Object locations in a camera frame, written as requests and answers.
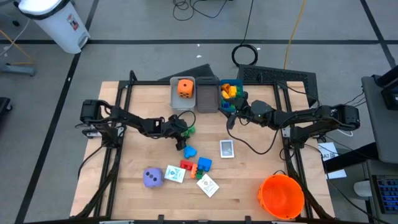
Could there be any light grey plastic bin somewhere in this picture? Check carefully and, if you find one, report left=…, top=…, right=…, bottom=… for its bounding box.
left=169, top=76, right=197, bottom=113

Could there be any playing card box black print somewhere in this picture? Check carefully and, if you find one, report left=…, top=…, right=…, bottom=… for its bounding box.
left=219, top=139, right=235, bottom=159

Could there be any black metal rig frame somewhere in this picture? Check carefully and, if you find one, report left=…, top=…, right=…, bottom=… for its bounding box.
left=73, top=70, right=335, bottom=224

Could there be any yellow cable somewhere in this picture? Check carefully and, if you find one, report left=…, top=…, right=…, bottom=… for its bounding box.
left=283, top=0, right=307, bottom=70

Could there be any coiled black floor cable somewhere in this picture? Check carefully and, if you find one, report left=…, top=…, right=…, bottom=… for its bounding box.
left=231, top=0, right=259, bottom=67

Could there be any black keyboard blue backlight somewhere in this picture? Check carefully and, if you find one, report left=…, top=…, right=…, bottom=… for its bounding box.
left=371, top=174, right=398, bottom=215

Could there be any large blue toy block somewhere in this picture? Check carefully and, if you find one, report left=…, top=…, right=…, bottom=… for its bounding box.
left=197, top=157, right=213, bottom=172

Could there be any blue plastic bin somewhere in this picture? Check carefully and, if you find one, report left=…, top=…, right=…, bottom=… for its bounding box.
left=219, top=78, right=246, bottom=113

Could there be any playing card box brown print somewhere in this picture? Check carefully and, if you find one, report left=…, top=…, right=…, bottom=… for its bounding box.
left=196, top=177, right=220, bottom=198

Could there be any purple foam die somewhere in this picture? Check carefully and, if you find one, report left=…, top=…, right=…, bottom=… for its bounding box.
left=142, top=167, right=165, bottom=189

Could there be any black floor object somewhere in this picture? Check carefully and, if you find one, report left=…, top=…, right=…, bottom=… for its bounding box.
left=0, top=96, right=13, bottom=125

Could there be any grey floor stand foot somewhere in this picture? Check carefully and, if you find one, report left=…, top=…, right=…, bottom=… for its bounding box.
left=0, top=63, right=37, bottom=77

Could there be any grey desk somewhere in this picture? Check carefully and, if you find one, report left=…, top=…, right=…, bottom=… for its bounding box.
left=361, top=74, right=398, bottom=165

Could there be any black perforated panel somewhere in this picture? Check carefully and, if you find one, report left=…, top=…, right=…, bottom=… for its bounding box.
left=236, top=64, right=319, bottom=108

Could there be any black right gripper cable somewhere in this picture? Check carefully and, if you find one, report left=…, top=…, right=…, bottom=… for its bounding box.
left=226, top=114, right=282, bottom=156

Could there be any orange foam die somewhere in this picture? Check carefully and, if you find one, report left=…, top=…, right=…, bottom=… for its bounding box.
left=177, top=78, right=195, bottom=99

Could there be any dark grey plastic bin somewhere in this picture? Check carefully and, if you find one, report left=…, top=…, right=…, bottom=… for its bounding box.
left=195, top=76, right=221, bottom=114

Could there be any black desk beam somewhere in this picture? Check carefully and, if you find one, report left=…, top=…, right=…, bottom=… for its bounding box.
left=323, top=142, right=379, bottom=174

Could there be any grey computer mouse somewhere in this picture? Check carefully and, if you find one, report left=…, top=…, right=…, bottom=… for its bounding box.
left=353, top=180, right=373, bottom=198

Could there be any tangled black floor cable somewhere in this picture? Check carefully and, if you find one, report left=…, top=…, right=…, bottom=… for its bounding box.
left=172, top=0, right=231, bottom=22

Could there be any playing card box teal print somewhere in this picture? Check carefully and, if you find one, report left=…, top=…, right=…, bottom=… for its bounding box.
left=164, top=164, right=187, bottom=184

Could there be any white paper sheet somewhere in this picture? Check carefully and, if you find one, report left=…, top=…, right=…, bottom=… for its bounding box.
left=326, top=169, right=348, bottom=180

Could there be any black wedge panel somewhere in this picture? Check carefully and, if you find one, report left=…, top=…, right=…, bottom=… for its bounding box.
left=157, top=63, right=216, bottom=82

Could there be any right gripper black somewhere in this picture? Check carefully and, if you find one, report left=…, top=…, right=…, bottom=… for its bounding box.
left=228, top=91, right=275, bottom=130

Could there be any orange plastic bucket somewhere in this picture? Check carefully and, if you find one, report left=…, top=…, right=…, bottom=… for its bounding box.
left=257, top=170, right=306, bottom=220

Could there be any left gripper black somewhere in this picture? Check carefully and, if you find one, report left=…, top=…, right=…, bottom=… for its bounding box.
left=163, top=114, right=191, bottom=152

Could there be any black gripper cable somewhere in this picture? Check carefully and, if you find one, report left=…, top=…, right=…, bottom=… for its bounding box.
left=175, top=110, right=197, bottom=130
left=226, top=114, right=282, bottom=156

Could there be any white paper label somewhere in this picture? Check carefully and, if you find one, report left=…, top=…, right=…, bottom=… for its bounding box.
left=317, top=142, right=340, bottom=162

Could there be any black device on desk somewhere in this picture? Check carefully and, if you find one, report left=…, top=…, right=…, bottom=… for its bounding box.
left=376, top=65, right=398, bottom=111

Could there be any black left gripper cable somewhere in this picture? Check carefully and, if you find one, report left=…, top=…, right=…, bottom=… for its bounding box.
left=175, top=110, right=197, bottom=130

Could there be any white trash can black rim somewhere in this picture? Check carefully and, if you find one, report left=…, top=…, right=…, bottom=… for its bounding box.
left=13, top=0, right=91, bottom=55

